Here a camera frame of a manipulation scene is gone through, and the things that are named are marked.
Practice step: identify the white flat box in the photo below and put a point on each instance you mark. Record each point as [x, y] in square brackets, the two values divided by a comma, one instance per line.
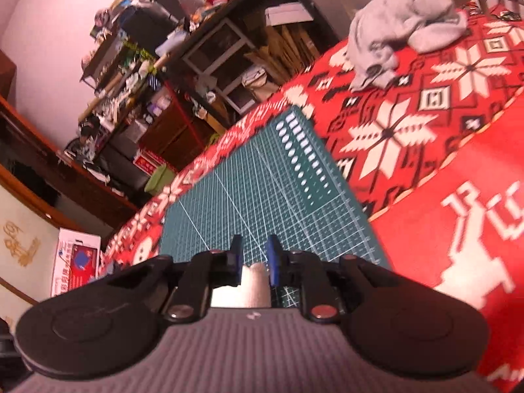
[286, 14]

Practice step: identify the green waste bin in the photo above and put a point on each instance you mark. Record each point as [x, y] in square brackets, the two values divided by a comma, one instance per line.
[159, 180]

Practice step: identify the grey sweater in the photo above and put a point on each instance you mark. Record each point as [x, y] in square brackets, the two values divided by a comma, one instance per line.
[393, 24]

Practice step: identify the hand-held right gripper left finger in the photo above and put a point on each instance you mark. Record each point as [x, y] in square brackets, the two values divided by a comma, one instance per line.
[236, 256]

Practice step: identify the red patterned blanket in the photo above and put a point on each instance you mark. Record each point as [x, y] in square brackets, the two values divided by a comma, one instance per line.
[442, 151]

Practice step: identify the red and white product box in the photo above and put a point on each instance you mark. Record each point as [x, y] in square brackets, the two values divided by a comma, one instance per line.
[75, 262]

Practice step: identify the cluttered shelf rack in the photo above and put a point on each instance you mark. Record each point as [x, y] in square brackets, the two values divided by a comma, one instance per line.
[114, 73]

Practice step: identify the red broom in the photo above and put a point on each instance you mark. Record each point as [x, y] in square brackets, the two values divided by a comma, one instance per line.
[184, 114]

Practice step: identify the gold wall decal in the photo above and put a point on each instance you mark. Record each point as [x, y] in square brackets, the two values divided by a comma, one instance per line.
[20, 245]

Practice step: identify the wooden drawer cabinet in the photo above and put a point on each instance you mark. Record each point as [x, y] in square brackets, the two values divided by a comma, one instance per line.
[172, 131]

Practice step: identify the white drawer unit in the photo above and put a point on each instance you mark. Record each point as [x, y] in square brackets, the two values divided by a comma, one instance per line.
[221, 61]

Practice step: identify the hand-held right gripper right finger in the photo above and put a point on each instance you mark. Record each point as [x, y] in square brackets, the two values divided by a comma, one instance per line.
[272, 264]

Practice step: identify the green cutting mat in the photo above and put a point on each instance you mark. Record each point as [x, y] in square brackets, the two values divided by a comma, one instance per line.
[254, 188]

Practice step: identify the red upright box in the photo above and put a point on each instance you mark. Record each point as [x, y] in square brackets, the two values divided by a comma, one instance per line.
[145, 163]

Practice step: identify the cream knit vest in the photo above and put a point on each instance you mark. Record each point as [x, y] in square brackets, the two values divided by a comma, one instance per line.
[245, 290]

